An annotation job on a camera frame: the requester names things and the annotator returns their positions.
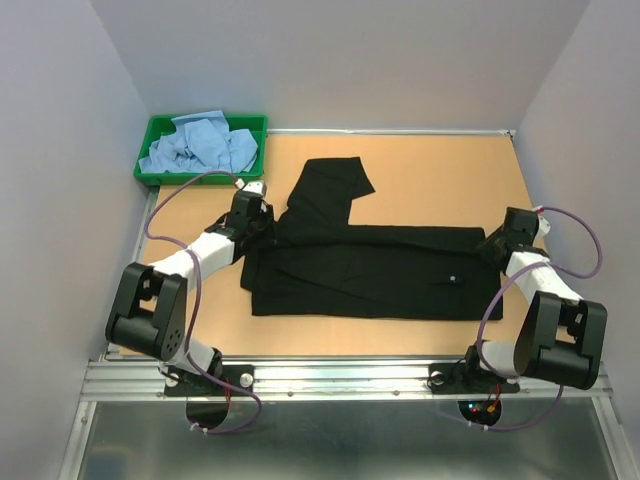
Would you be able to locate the black long sleeve shirt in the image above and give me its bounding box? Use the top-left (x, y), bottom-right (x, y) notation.
top-left (240, 157), bottom-right (501, 321)

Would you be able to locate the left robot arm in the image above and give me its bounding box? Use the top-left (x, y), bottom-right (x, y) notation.
top-left (105, 182), bottom-right (275, 394)

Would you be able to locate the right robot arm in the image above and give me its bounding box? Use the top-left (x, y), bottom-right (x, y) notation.
top-left (460, 206), bottom-right (608, 390)

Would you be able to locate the light blue shirt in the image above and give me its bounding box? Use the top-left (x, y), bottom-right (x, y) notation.
top-left (138, 110), bottom-right (258, 174)

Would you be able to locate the green plastic bin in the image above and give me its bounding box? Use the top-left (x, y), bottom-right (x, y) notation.
top-left (134, 112), bottom-right (268, 186)

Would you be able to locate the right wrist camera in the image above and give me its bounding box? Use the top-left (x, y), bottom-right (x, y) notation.
top-left (534, 206), bottom-right (551, 239)

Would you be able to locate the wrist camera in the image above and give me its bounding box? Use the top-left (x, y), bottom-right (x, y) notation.
top-left (234, 179), bottom-right (267, 197)
top-left (534, 206), bottom-right (551, 239)

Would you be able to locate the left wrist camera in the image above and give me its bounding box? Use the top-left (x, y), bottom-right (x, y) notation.
top-left (234, 179), bottom-right (267, 197)

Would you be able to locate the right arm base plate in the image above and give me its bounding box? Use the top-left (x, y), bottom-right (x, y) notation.
top-left (426, 362), bottom-right (520, 395)

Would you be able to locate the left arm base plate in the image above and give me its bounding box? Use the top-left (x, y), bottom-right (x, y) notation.
top-left (160, 364), bottom-right (255, 398)

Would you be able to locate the aluminium mounting rail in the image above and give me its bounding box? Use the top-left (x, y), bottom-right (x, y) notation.
top-left (60, 357), bottom-right (638, 479)

